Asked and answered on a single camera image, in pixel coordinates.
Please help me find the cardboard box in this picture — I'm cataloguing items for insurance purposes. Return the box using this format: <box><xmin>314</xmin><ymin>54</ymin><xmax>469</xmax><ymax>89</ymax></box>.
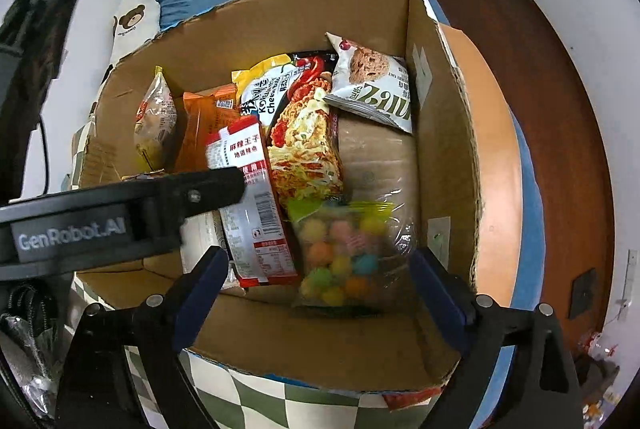
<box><xmin>75</xmin><ymin>0</ymin><xmax>480</xmax><ymax>393</ymax></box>

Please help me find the green white checkered blanket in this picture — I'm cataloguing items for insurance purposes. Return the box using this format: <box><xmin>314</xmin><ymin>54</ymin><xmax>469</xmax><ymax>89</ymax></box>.
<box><xmin>64</xmin><ymin>277</ymin><xmax>446</xmax><ymax>429</ymax></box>

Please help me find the black monitor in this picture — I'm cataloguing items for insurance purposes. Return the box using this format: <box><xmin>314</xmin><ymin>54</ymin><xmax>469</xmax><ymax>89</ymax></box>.
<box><xmin>0</xmin><ymin>0</ymin><xmax>77</xmax><ymax>205</ymax></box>

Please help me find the bear print pillow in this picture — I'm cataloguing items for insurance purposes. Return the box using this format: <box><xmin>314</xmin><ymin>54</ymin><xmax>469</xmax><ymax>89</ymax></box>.
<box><xmin>67</xmin><ymin>0</ymin><xmax>163</xmax><ymax>190</ymax></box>

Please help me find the red white spicy strip packet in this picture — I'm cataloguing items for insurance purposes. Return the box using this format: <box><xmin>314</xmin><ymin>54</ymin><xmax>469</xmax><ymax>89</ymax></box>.
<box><xmin>205</xmin><ymin>115</ymin><xmax>298</xmax><ymax>288</ymax></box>

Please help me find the white cookie snack bag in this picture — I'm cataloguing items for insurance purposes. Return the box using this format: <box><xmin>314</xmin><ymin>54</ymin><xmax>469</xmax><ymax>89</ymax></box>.
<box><xmin>324</xmin><ymin>32</ymin><xmax>412</xmax><ymax>134</ymax></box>

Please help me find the orange snack packet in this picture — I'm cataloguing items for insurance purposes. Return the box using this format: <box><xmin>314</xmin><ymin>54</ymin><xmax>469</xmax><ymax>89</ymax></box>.
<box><xmin>174</xmin><ymin>84</ymin><xmax>240</xmax><ymax>172</ymax></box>

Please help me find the black cable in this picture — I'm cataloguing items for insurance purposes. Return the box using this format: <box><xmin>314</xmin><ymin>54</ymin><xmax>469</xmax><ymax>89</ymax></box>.
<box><xmin>38</xmin><ymin>113</ymin><xmax>51</xmax><ymax>196</ymax></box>

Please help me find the clear yellow pastry bag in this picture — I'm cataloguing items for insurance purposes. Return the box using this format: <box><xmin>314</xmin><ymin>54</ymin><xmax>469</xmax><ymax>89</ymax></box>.
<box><xmin>134</xmin><ymin>65</ymin><xmax>178</xmax><ymax>172</ymax></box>

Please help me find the yellow cheese ramen packet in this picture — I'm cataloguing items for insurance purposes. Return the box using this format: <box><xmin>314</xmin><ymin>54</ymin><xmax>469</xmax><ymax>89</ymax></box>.
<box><xmin>230</xmin><ymin>51</ymin><xmax>346</xmax><ymax>205</ymax></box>

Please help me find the white wrapped cracker pack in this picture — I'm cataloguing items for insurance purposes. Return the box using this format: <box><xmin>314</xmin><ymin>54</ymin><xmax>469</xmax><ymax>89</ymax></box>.
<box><xmin>180</xmin><ymin>210</ymin><xmax>229</xmax><ymax>273</ymax></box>

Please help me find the colourful candy balls bag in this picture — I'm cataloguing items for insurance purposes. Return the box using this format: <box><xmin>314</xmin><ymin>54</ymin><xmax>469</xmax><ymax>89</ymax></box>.
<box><xmin>286</xmin><ymin>200</ymin><xmax>413</xmax><ymax>315</ymax></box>

